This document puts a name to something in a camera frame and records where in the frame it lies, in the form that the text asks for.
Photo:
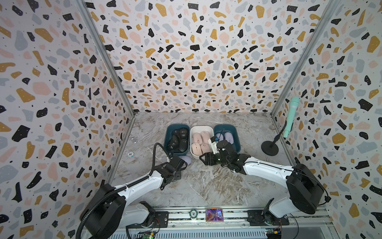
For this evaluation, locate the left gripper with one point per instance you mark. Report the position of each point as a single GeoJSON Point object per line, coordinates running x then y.
{"type": "Point", "coordinates": [179, 176]}

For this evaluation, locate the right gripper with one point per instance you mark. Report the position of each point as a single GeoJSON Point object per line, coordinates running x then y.
{"type": "Point", "coordinates": [210, 155]}

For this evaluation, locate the pink mouse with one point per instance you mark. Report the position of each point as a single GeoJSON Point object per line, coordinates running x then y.
{"type": "Point", "coordinates": [197, 138]}
{"type": "Point", "coordinates": [205, 136]}
{"type": "Point", "coordinates": [205, 148]}
{"type": "Point", "coordinates": [196, 149]}

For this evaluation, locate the black mouse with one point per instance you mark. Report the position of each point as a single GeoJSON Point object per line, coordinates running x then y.
{"type": "Point", "coordinates": [183, 145]}
{"type": "Point", "coordinates": [173, 145]}
{"type": "Point", "coordinates": [183, 133]}
{"type": "Point", "coordinates": [175, 134]}

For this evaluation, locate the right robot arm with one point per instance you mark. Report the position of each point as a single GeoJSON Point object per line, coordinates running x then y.
{"type": "Point", "coordinates": [304, 190]}

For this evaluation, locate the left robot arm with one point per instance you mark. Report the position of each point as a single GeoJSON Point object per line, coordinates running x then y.
{"type": "Point", "coordinates": [110, 207]}

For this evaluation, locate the right teal storage box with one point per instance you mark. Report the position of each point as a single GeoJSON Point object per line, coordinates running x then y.
{"type": "Point", "coordinates": [223, 128]}

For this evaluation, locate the teal storage box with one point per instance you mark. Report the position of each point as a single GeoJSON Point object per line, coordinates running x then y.
{"type": "Point", "coordinates": [168, 137]}
{"type": "Point", "coordinates": [223, 128]}

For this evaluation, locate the white storage box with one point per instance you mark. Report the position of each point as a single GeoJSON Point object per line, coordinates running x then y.
{"type": "Point", "coordinates": [199, 129]}

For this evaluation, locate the left teal storage box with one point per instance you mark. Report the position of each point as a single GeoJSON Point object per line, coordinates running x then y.
{"type": "Point", "coordinates": [168, 137]}

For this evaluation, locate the green microphone on stand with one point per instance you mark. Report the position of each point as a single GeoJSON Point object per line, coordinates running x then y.
{"type": "Point", "coordinates": [270, 148]}

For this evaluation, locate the small colourful screen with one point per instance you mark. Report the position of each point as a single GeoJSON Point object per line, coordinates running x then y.
{"type": "Point", "coordinates": [214, 215]}

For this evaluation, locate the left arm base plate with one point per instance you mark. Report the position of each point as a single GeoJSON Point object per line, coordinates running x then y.
{"type": "Point", "coordinates": [158, 219]}

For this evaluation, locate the aluminium front rail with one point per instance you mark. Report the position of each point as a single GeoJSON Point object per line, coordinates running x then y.
{"type": "Point", "coordinates": [234, 226]}

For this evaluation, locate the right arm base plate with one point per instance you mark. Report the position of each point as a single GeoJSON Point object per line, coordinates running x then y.
{"type": "Point", "coordinates": [259, 218]}

